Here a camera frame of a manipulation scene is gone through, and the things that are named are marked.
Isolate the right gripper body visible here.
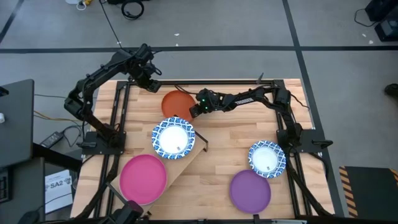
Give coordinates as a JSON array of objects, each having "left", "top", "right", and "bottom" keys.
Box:
[{"left": 197, "top": 88, "right": 226, "bottom": 113}]

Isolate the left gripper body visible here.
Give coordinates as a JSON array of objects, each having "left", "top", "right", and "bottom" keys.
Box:
[{"left": 125, "top": 43, "right": 162, "bottom": 84}]

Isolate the orange plastic plate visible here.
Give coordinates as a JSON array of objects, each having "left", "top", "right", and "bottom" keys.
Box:
[{"left": 160, "top": 90, "right": 197, "bottom": 123}]

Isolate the blue patterned paper plate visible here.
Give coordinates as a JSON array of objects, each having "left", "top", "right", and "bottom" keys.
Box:
[
  {"left": 151, "top": 116, "right": 196, "bottom": 161},
  {"left": 248, "top": 139, "right": 287, "bottom": 179}
]

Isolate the pink plastic plate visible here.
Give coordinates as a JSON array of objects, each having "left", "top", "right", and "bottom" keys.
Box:
[{"left": 119, "top": 154, "right": 168, "bottom": 206}]

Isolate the purple plastic plate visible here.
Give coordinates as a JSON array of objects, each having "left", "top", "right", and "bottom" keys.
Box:
[{"left": 229, "top": 169, "right": 272, "bottom": 215}]

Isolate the wooden shelf with black legs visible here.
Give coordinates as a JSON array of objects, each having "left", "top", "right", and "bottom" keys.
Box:
[{"left": 105, "top": 130, "right": 210, "bottom": 220}]

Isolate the black power adapter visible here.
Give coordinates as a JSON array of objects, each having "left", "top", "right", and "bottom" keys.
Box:
[{"left": 39, "top": 131, "right": 65, "bottom": 149}]

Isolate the black blurry device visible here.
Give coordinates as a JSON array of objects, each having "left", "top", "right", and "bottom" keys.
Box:
[{"left": 107, "top": 200, "right": 144, "bottom": 224}]

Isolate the white printed paper sheet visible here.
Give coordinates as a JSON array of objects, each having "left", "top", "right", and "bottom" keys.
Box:
[{"left": 44, "top": 169, "right": 74, "bottom": 215}]

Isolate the dark grey side desk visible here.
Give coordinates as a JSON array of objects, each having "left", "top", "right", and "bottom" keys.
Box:
[{"left": 0, "top": 157, "right": 46, "bottom": 224}]

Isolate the black computer mouse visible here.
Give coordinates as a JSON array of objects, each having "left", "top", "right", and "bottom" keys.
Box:
[{"left": 17, "top": 210, "right": 40, "bottom": 224}]

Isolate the person's shoe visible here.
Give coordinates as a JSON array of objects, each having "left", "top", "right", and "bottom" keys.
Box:
[{"left": 384, "top": 83, "right": 398, "bottom": 100}]

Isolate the black yellow striped platform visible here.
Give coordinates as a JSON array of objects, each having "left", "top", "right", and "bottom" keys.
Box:
[{"left": 338, "top": 166, "right": 398, "bottom": 222}]

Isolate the black equipment box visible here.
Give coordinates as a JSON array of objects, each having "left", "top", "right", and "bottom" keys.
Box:
[
  {"left": 374, "top": 19, "right": 398, "bottom": 43},
  {"left": 364, "top": 0, "right": 398, "bottom": 22}
]

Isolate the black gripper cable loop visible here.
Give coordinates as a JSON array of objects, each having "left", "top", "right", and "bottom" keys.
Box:
[{"left": 173, "top": 83, "right": 203, "bottom": 96}]

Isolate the black metal table frame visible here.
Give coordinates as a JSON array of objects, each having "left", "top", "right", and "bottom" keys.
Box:
[{"left": 74, "top": 79, "right": 335, "bottom": 224}]

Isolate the long black hanging cable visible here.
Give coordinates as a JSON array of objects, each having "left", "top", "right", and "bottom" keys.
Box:
[{"left": 98, "top": 0, "right": 139, "bottom": 80}]

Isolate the coiled black floor cable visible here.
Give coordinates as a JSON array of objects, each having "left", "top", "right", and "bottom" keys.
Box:
[{"left": 120, "top": 0, "right": 146, "bottom": 21}]

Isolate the yellow plug with white cord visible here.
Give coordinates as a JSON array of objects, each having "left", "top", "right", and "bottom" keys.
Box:
[{"left": 76, "top": 0, "right": 93, "bottom": 11}]

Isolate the yellow floor cable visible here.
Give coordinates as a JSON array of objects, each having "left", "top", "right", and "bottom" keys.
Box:
[{"left": 33, "top": 109, "right": 68, "bottom": 122}]

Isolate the thin black floor cable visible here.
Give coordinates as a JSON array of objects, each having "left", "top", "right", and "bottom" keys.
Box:
[{"left": 354, "top": 7, "right": 376, "bottom": 28}]

